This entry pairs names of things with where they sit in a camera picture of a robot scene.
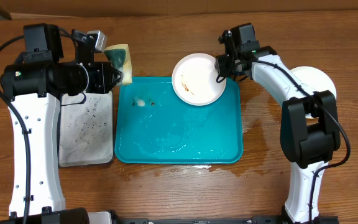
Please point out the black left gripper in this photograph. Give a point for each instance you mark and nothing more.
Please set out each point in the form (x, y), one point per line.
(102, 71)

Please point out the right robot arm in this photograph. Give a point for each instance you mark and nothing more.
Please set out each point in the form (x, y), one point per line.
(310, 132)

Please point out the green and yellow sponge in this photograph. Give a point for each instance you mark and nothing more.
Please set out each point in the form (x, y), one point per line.
(119, 57)

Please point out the black tray with soapy water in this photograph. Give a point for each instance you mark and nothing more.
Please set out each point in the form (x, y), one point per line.
(86, 130)

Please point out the teal plastic serving tray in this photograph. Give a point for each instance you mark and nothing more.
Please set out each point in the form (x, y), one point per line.
(154, 126)

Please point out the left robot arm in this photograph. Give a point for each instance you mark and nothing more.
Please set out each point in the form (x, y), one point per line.
(54, 63)

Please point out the pink-rimmed white plate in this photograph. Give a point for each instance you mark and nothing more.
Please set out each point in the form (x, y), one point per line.
(194, 80)

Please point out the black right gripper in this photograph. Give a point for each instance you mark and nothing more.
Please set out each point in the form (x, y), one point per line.
(222, 66)

